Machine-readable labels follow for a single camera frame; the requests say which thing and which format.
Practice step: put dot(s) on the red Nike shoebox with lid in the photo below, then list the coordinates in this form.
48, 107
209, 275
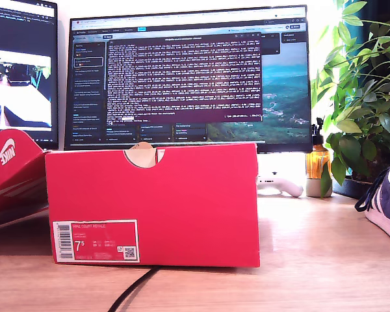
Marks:
149, 201

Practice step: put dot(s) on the navy blue suede shoe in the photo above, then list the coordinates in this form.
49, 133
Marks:
386, 195

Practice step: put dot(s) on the large black computer monitor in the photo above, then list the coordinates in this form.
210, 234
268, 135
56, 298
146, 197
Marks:
182, 81

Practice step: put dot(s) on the white game controller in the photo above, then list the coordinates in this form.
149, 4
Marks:
289, 188

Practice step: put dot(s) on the amber pump bottle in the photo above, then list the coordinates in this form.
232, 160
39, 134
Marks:
316, 162

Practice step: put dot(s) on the small white pot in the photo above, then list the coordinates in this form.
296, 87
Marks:
313, 188

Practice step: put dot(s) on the black planter tray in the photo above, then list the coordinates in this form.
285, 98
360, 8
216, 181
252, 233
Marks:
351, 188

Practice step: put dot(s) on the green leafy houseplant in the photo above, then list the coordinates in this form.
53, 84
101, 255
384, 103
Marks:
360, 97

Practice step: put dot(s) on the small black computer monitor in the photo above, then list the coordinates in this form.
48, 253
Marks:
19, 32

